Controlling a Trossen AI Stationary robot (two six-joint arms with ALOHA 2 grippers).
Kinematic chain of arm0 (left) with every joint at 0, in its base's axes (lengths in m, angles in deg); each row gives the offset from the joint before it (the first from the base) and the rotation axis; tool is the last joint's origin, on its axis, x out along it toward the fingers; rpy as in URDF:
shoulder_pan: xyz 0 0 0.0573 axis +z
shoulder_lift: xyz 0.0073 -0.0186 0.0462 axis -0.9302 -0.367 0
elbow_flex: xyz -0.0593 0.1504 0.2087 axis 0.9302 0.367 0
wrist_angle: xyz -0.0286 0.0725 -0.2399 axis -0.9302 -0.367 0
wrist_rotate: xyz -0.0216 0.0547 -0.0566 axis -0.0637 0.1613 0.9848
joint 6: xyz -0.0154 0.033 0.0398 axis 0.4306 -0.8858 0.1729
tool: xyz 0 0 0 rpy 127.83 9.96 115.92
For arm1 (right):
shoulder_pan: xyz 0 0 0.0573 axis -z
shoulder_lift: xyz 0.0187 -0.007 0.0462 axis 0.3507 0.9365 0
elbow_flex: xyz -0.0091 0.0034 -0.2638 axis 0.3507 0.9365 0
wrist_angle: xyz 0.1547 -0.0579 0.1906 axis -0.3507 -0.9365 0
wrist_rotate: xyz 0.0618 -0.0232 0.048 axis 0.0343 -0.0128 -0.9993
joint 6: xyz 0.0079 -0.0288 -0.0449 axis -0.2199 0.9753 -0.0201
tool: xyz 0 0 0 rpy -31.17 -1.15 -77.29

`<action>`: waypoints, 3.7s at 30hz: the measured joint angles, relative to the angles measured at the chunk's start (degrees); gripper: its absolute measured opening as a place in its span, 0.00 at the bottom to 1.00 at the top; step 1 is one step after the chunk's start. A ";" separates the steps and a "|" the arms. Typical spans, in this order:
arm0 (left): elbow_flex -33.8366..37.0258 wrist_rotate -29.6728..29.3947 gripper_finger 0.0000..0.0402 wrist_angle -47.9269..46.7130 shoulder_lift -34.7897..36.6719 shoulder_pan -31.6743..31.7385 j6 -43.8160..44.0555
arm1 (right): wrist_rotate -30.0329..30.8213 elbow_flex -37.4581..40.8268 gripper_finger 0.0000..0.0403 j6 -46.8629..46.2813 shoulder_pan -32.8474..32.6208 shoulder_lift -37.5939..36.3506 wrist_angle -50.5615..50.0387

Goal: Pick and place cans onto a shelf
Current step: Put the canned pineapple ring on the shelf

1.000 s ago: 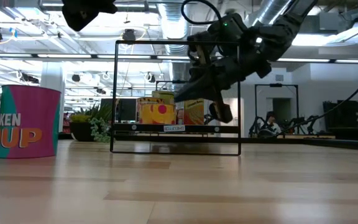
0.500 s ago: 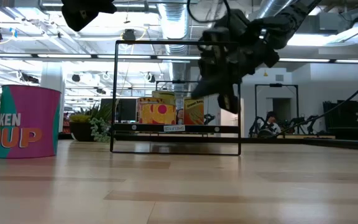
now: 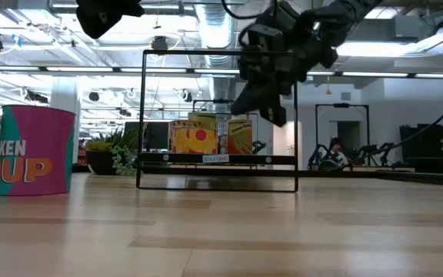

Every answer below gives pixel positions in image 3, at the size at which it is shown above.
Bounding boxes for black background gantry frame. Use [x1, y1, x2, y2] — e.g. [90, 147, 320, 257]
[315, 102, 371, 157]
[192, 98, 238, 115]

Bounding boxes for orange cream green beans can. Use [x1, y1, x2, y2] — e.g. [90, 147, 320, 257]
[226, 118, 254, 155]

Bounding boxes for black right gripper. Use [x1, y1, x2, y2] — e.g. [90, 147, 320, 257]
[231, 3, 340, 128]

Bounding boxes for black sagging cable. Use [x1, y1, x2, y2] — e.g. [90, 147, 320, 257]
[343, 85, 443, 169]

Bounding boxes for magenta teal chicken soup can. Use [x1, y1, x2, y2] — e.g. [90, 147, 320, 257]
[0, 104, 78, 197]

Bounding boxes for white pillar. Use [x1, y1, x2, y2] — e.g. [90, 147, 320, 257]
[49, 75, 82, 165]

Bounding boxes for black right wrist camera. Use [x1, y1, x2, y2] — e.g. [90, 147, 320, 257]
[248, 23, 284, 53]

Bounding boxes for silver ventilation duct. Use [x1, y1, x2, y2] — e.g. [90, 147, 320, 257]
[194, 2, 241, 116]

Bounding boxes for black aluminium table frame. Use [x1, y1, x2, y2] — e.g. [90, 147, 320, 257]
[71, 164, 443, 189]

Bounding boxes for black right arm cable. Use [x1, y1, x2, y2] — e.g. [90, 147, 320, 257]
[220, 0, 280, 21]

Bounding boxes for green plant dark pot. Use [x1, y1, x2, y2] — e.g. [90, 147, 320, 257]
[85, 125, 144, 178]

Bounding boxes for black background cabinet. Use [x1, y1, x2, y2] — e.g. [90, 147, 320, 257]
[399, 123, 443, 159]

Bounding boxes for black metal shelf frame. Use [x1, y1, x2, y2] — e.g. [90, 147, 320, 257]
[135, 48, 298, 193]

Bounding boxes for black background monitor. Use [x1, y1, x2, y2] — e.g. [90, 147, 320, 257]
[124, 121, 171, 152]

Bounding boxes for small yellow box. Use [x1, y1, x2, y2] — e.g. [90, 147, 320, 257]
[171, 127, 219, 155]

